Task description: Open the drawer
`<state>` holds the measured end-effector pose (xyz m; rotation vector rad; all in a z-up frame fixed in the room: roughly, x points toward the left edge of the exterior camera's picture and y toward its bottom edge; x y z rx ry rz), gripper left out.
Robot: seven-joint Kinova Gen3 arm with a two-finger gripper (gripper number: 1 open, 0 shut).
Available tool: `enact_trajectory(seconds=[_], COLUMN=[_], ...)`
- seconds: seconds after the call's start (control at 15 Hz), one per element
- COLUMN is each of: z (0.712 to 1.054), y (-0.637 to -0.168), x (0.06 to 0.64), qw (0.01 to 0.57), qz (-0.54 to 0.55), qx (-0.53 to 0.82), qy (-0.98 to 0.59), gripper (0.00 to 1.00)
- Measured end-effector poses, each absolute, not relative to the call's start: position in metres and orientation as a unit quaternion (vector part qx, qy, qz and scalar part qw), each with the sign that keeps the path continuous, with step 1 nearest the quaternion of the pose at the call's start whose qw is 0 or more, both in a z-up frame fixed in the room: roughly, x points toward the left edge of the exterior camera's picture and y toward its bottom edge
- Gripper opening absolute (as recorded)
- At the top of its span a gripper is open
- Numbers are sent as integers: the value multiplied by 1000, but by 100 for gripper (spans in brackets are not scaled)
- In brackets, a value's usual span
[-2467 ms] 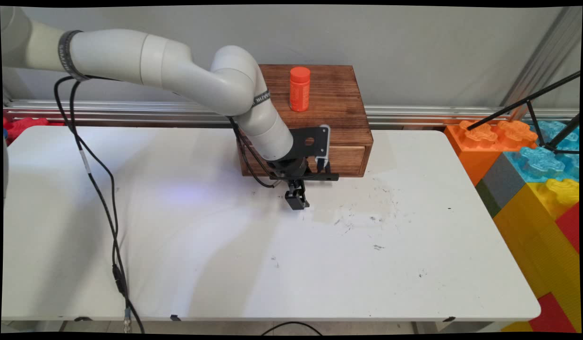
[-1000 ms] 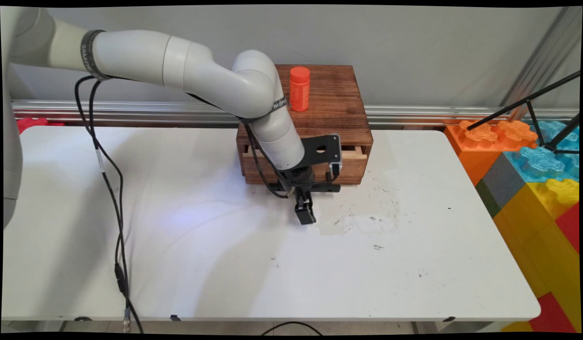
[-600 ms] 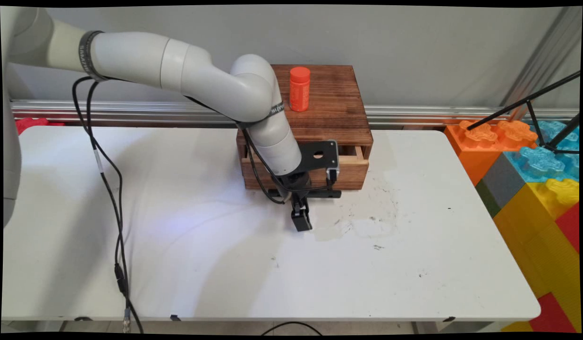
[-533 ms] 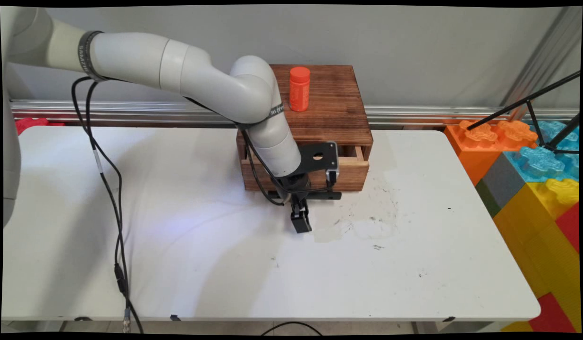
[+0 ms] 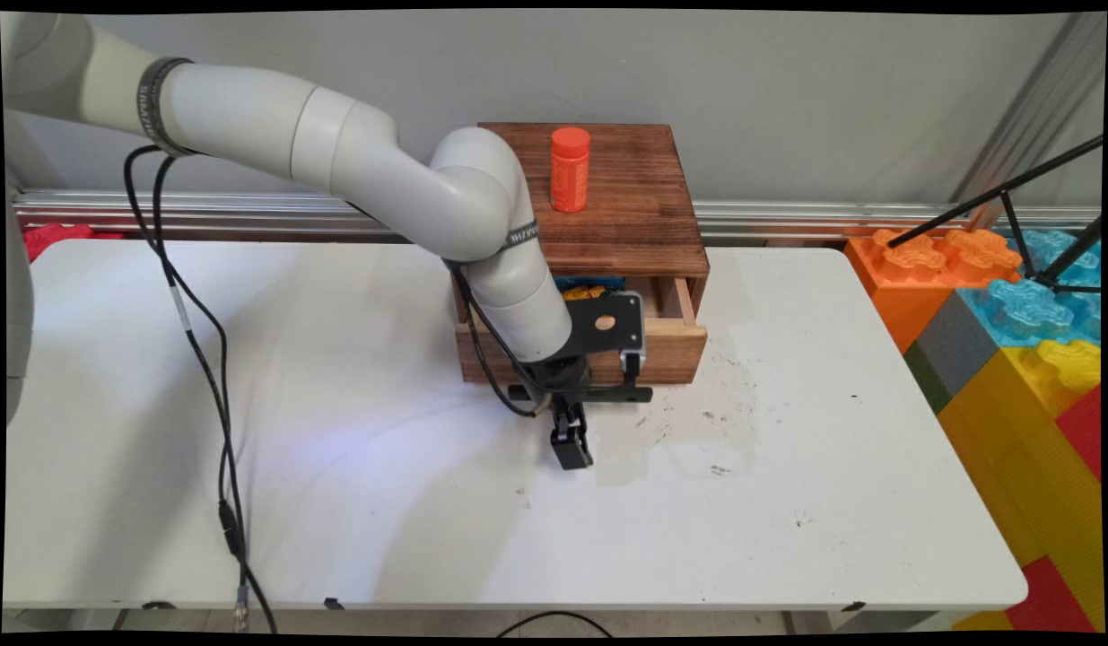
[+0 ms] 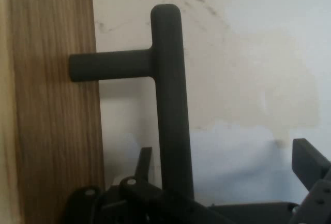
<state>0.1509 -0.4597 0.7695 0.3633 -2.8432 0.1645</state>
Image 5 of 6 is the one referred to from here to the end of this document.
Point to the blue giant building block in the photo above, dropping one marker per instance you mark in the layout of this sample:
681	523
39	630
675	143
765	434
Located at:
1033	309

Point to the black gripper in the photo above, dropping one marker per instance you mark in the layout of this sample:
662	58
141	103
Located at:
558	372

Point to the orange giant building block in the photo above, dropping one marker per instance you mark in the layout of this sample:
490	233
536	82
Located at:
912	287

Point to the red giant building block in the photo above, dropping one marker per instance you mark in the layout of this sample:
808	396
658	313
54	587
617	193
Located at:
1051	597
1083	431

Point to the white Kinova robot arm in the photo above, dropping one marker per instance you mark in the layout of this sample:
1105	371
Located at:
374	161

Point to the yellow giant building block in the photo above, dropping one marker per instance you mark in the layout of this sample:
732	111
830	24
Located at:
1029	449

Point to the black wrist camera mount plate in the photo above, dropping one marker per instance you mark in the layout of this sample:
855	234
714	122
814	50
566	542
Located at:
621	327

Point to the orange plastic bottle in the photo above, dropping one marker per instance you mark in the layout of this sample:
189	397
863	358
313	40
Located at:
570	175

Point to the aluminium rail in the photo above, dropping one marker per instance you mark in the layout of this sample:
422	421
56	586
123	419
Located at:
787	220

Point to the green giant building block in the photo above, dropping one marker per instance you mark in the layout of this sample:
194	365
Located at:
926	377

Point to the blue packet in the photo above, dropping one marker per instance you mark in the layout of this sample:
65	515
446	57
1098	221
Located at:
598	281

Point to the black tripod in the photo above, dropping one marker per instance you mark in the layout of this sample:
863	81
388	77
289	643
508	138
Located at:
1011	215

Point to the yellow orange snack item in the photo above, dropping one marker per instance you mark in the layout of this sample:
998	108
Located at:
585	292

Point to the brown wooden drawer box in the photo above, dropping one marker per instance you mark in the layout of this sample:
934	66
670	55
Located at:
643	215

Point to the grey giant building block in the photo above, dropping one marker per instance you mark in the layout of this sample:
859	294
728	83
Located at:
953	345

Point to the red toy block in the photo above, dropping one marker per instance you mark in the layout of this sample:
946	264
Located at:
56	238

